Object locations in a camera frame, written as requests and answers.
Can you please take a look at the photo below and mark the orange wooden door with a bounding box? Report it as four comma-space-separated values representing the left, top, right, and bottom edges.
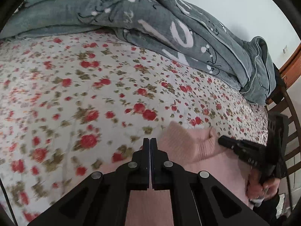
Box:
280, 44, 301, 88

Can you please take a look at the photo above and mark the pink knit sweater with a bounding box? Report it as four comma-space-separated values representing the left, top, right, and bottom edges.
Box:
100, 121, 256, 226

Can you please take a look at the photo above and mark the black cable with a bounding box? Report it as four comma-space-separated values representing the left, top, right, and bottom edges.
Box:
283, 169, 293, 215

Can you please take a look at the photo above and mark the person's right hand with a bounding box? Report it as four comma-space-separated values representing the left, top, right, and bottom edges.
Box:
246, 168, 281, 201

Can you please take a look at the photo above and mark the grey floral blanket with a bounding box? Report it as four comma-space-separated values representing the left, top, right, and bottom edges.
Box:
1, 0, 277, 105

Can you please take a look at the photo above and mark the floral bed sheet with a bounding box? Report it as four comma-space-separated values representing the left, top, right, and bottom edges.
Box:
1, 32, 267, 225

